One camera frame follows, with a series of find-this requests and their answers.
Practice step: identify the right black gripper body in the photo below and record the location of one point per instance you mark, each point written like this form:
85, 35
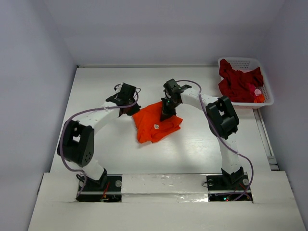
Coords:
167, 111

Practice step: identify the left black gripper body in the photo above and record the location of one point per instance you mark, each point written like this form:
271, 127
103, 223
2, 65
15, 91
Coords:
131, 100

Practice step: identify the orange t shirt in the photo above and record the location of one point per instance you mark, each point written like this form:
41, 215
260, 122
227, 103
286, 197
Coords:
150, 128

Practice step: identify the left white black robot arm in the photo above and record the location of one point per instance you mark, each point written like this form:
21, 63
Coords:
76, 143

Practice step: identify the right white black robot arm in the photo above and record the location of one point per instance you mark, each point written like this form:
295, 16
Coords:
222, 119

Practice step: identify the dark red t shirt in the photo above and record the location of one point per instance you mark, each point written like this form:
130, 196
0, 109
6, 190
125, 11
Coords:
234, 83

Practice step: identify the white plastic basket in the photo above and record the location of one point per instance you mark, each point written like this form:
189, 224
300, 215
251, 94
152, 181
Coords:
246, 65

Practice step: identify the pink garment in basket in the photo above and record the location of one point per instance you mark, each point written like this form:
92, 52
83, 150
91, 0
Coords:
253, 90

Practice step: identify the small orange garment in basket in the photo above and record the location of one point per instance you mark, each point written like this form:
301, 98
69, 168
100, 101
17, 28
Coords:
259, 98

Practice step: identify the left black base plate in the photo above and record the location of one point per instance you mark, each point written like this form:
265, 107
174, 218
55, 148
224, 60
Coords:
110, 192

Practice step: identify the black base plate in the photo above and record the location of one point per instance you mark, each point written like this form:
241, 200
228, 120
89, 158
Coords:
110, 192
219, 190

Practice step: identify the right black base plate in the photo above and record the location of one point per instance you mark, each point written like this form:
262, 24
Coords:
219, 190

